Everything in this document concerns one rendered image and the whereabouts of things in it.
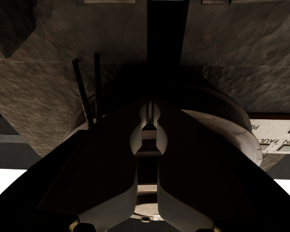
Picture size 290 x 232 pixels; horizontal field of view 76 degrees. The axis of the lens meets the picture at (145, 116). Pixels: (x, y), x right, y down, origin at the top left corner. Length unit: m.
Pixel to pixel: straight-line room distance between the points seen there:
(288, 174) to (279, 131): 8.60
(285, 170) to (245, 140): 8.88
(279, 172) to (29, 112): 8.88
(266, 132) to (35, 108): 0.68
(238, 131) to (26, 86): 0.50
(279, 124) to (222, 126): 0.31
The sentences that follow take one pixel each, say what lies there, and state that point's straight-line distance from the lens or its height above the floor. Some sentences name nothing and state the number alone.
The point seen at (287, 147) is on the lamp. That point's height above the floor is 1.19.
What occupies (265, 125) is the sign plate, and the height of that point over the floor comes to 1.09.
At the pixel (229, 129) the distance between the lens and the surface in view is 0.36.
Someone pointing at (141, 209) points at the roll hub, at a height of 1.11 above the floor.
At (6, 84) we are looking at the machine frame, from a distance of 0.59.
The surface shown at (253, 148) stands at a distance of 0.43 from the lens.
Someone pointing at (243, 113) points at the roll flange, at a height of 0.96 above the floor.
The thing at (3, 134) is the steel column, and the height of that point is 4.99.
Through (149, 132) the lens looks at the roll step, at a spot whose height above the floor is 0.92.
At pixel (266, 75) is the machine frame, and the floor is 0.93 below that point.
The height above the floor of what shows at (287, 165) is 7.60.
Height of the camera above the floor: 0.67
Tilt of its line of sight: 50 degrees up
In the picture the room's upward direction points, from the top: 179 degrees clockwise
